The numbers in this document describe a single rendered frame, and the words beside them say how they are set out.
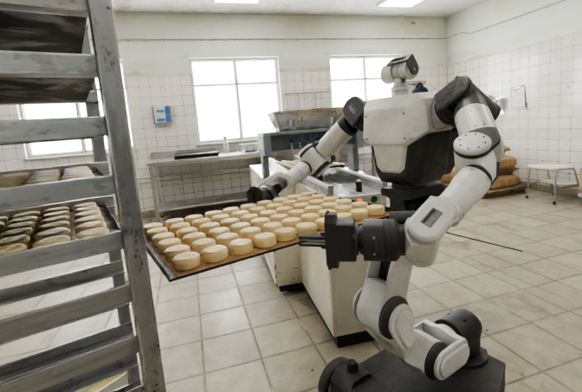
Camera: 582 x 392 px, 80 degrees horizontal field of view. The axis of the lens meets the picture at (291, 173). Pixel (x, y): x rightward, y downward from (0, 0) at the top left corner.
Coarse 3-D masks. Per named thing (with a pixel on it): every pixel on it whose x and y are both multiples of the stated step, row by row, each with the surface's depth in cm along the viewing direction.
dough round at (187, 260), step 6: (186, 252) 68; (192, 252) 68; (174, 258) 66; (180, 258) 65; (186, 258) 65; (192, 258) 65; (198, 258) 66; (174, 264) 65; (180, 264) 64; (186, 264) 64; (192, 264) 65; (198, 264) 66; (180, 270) 64
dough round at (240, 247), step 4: (236, 240) 74; (240, 240) 73; (244, 240) 73; (248, 240) 73; (232, 244) 71; (236, 244) 71; (240, 244) 71; (244, 244) 70; (248, 244) 71; (252, 244) 72; (232, 248) 70; (236, 248) 70; (240, 248) 70; (244, 248) 70; (248, 248) 70; (252, 248) 72; (232, 252) 70; (236, 252) 70; (240, 252) 70; (244, 252) 70; (248, 252) 70
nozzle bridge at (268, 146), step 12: (264, 132) 239; (276, 132) 233; (288, 132) 234; (300, 132) 236; (312, 132) 247; (324, 132) 248; (360, 132) 245; (264, 144) 232; (276, 144) 242; (288, 144) 244; (348, 144) 253; (360, 144) 246; (264, 156) 233; (348, 156) 267; (264, 168) 244; (348, 168) 270
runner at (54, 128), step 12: (0, 120) 46; (12, 120) 46; (24, 120) 47; (36, 120) 48; (48, 120) 48; (60, 120) 49; (72, 120) 50; (84, 120) 51; (96, 120) 52; (0, 132) 46; (12, 132) 46; (24, 132) 47; (36, 132) 48; (48, 132) 48; (60, 132) 49; (72, 132) 50; (84, 132) 51; (96, 132) 52
